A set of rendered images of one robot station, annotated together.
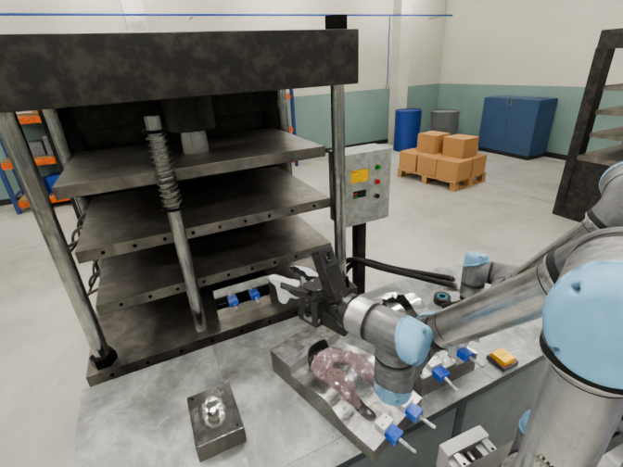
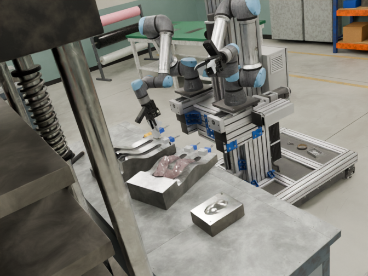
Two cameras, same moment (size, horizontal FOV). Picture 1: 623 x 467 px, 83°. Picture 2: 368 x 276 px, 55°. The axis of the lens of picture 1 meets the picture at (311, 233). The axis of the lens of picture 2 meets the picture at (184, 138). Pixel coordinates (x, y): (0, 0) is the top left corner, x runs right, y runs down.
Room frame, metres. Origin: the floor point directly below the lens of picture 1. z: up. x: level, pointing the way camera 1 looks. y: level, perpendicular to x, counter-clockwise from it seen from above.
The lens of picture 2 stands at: (1.04, 1.66, 1.90)
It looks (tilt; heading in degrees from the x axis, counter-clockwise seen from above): 26 degrees down; 263
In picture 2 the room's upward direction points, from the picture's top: 12 degrees counter-clockwise
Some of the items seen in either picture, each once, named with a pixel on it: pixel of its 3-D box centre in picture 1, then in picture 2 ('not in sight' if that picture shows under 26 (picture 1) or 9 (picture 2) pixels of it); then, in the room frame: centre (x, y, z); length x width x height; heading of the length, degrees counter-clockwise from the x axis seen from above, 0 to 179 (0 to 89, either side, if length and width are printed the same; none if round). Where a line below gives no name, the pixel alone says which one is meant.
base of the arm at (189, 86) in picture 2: not in sight; (192, 82); (0.59, -0.89, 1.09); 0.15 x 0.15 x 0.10
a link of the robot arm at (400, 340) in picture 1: (397, 334); (229, 52); (0.49, -0.14, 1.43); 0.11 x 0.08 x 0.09; 47
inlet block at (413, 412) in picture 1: (416, 414); (193, 147); (0.76, -0.30, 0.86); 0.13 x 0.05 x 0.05; 41
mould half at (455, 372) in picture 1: (405, 328); (132, 156); (1.15, -0.37, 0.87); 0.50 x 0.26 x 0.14; 24
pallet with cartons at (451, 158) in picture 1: (441, 157); not in sight; (5.86, -2.27, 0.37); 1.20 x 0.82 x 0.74; 32
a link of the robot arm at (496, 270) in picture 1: (507, 278); (148, 82); (0.92, -0.61, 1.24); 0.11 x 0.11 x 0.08; 55
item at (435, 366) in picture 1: (442, 375); (171, 139); (0.87, -0.43, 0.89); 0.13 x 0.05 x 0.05; 24
